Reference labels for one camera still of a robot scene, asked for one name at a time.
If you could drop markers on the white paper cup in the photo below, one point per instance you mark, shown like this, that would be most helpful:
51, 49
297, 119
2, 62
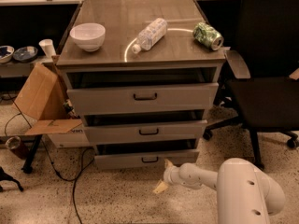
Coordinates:
47, 47

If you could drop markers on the grey top drawer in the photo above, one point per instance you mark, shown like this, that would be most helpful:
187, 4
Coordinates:
124, 100

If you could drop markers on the brown cup on floor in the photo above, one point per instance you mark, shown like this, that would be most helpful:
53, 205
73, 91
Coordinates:
17, 147

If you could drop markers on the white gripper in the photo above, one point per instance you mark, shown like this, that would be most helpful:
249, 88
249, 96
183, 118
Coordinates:
171, 174

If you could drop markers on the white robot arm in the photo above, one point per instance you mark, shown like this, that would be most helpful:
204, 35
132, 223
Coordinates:
245, 194

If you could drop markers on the grey bottom drawer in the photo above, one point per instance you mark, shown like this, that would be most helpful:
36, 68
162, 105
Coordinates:
146, 154

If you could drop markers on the grey middle drawer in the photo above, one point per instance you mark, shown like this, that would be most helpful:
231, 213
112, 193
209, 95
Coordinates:
145, 132

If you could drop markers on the open cardboard box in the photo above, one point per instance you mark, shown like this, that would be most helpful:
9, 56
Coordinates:
43, 98

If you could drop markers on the blue patterned bowl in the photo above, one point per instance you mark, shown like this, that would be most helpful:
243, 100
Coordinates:
25, 54

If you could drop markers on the black tripod foot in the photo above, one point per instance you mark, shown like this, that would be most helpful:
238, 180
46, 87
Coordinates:
6, 177

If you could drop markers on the grey drawer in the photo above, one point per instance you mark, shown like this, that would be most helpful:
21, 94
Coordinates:
124, 100
145, 132
146, 154

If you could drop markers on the grey drawer cabinet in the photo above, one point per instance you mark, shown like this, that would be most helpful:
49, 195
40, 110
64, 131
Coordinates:
176, 59

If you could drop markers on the clear plastic water bottle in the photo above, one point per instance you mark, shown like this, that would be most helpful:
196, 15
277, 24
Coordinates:
149, 36

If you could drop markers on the green soda can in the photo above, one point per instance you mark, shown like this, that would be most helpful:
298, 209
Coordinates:
207, 36

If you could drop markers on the black stand leg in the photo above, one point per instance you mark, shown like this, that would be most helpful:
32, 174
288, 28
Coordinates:
27, 167

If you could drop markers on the black office chair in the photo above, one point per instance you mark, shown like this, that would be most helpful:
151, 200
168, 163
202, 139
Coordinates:
261, 72

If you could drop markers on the white blue bowl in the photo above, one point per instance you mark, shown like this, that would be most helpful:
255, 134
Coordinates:
6, 53

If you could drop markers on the white ceramic bowl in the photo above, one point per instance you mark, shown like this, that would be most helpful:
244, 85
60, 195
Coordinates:
88, 36

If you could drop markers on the low side shelf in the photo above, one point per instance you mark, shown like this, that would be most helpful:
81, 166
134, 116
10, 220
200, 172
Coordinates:
18, 67

